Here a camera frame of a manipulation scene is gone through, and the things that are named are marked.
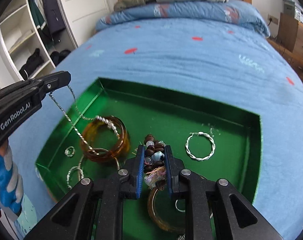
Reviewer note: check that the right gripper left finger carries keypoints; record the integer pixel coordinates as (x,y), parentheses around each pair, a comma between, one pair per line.
(93,209)

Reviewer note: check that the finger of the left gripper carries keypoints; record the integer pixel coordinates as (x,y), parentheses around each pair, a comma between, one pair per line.
(54,81)

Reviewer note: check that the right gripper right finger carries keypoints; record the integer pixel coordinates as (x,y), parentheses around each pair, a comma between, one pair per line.
(214,209)

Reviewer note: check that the twisted silver hoop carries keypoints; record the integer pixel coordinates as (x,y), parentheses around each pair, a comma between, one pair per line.
(200,146)
(74,175)

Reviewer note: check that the thin silver bangle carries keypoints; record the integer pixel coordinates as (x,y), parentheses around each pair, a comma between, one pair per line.
(102,155)

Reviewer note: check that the amber resin bangle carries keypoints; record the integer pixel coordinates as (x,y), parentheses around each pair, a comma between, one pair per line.
(98,135)

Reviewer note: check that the dark brown jade bangle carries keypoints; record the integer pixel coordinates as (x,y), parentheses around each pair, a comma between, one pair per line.
(163,212)

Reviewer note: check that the silver wristwatch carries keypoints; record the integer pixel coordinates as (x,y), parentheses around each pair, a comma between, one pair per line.
(181,237)

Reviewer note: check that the left blue gloved hand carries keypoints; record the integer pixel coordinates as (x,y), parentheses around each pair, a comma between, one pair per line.
(11,182)

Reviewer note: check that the black clothes on shelf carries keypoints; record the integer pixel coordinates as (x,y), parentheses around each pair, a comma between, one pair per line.
(32,63)

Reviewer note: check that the white wardrobe shelving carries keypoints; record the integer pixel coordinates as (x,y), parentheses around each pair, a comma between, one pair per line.
(19,37)

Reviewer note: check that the dark hanging coat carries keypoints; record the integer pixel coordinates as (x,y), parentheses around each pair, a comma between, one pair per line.
(48,21)

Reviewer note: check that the green metal tray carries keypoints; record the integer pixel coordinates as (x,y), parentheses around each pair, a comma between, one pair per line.
(169,116)

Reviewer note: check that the olive green jacket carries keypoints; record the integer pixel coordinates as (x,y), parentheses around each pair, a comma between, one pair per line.
(126,4)

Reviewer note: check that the blue dinosaur bedspread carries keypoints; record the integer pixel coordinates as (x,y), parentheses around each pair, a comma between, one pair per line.
(211,59)

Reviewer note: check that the wooden drawer cabinet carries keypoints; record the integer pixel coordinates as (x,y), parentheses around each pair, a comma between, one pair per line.
(290,40)

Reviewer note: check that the blue folded duvet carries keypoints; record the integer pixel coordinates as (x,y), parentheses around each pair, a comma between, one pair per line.
(235,12)

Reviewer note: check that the white printer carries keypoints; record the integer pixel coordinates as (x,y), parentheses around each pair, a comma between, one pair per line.
(293,10)

